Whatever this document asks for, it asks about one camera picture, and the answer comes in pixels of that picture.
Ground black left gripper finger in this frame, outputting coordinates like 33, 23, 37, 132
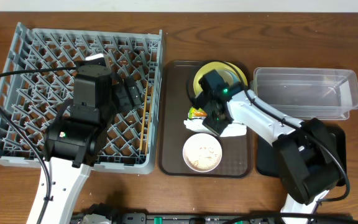
124, 77, 143, 107
112, 73, 133, 113

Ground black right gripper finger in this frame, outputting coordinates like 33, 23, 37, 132
203, 113, 232, 136
194, 96, 219, 118

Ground green orange snack wrapper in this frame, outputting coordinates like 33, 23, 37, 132
188, 107, 207, 119

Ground white napkin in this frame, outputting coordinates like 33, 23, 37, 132
183, 118, 247, 138

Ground white bowl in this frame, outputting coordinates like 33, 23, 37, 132
182, 133, 223, 173

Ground rice food scraps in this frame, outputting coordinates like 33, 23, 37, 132
185, 143, 221, 171

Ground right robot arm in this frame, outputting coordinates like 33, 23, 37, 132
189, 69, 350, 223

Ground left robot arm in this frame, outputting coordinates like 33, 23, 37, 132
27, 54, 144, 223

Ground grey dishwasher rack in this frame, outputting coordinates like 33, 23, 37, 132
0, 24, 165, 174

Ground wooden chopstick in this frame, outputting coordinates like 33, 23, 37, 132
145, 88, 154, 153
139, 81, 149, 153

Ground light blue bowl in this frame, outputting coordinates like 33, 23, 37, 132
226, 72, 240, 85

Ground yellow plate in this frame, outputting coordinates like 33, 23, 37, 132
193, 61, 248, 96

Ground brown serving tray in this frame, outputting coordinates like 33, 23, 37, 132
158, 60, 253, 179

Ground black tray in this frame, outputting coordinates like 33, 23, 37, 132
256, 124, 347, 178

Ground clear plastic bin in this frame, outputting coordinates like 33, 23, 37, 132
253, 67, 358, 121

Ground black equipment at bottom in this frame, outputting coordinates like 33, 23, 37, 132
70, 202, 354, 224

